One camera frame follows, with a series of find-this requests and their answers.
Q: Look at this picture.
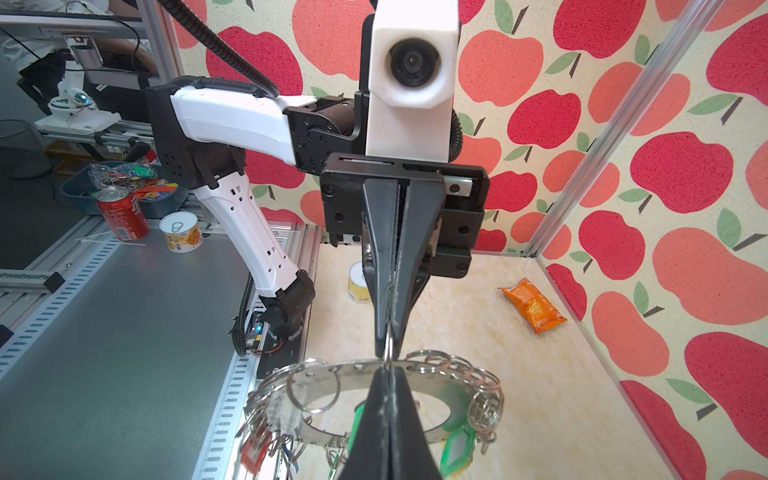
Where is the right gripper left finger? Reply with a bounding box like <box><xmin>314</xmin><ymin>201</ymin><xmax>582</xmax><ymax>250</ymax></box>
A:
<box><xmin>339</xmin><ymin>367</ymin><xmax>391</xmax><ymax>480</ymax></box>

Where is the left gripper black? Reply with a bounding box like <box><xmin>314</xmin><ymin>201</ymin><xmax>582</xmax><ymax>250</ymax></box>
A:
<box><xmin>320</xmin><ymin>153</ymin><xmax>490</xmax><ymax>358</ymax></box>

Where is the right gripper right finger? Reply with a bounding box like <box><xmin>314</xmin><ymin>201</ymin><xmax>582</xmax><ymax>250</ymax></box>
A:
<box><xmin>389</xmin><ymin>367</ymin><xmax>441</xmax><ymax>480</ymax></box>

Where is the metal ring plate with keyrings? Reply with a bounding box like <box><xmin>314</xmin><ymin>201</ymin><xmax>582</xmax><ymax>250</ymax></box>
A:
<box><xmin>235</xmin><ymin>350</ymin><xmax>505</xmax><ymax>479</ymax></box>

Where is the green tag with silver key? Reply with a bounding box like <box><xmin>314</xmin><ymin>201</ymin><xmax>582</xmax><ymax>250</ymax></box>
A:
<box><xmin>439</xmin><ymin>422</ymin><xmax>477</xmax><ymax>479</ymax></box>

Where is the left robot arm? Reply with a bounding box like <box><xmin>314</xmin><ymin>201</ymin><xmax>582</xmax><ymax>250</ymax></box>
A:
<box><xmin>145</xmin><ymin>76</ymin><xmax>490</xmax><ymax>357</ymax></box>

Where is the red key tag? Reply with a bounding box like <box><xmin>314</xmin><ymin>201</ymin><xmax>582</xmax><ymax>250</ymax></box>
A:
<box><xmin>238</xmin><ymin>418</ymin><xmax>272</xmax><ymax>479</ymax></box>

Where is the orange snack packet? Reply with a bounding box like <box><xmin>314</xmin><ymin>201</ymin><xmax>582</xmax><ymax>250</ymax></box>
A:
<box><xmin>500</xmin><ymin>278</ymin><xmax>567</xmax><ymax>335</ymax></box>

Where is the yellow white tin can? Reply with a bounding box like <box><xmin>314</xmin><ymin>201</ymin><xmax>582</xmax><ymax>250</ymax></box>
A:
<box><xmin>159</xmin><ymin>211</ymin><xmax>204</xmax><ymax>254</ymax></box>

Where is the red soda can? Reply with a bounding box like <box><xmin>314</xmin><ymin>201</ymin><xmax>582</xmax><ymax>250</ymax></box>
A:
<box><xmin>96</xmin><ymin>186</ymin><xmax>150</xmax><ymax>242</ymax></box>

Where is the grey bin with items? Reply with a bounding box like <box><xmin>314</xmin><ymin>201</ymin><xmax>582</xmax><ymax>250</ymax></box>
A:
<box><xmin>58</xmin><ymin>160</ymin><xmax>192</xmax><ymax>220</ymax></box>

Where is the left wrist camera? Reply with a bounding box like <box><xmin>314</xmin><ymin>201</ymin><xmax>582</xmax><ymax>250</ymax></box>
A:
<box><xmin>365</xmin><ymin>0</ymin><xmax>460</xmax><ymax>163</ymax></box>

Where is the black corrugated cable conduit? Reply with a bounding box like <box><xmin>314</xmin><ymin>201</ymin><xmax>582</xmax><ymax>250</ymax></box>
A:
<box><xmin>157</xmin><ymin>0</ymin><xmax>466</xmax><ymax>166</ymax></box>

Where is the front aluminium rail base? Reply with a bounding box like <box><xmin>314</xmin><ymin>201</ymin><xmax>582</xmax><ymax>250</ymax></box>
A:
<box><xmin>0</xmin><ymin>212</ymin><xmax>325</xmax><ymax>480</ymax></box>

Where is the right aluminium frame post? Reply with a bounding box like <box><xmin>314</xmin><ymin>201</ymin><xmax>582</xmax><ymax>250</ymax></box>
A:
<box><xmin>519</xmin><ymin>0</ymin><xmax>724</xmax><ymax>258</ymax></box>

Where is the aluminium frame post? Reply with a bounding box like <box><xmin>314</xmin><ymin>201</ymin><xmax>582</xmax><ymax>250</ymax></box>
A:
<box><xmin>519</xmin><ymin>0</ymin><xmax>724</xmax><ymax>258</ymax></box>
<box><xmin>136</xmin><ymin>0</ymin><xmax>183</xmax><ymax>82</ymax></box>

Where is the left aluminium frame post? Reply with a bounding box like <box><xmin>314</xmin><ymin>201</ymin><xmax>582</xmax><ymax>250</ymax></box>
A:
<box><xmin>136</xmin><ymin>0</ymin><xmax>183</xmax><ymax>82</ymax></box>

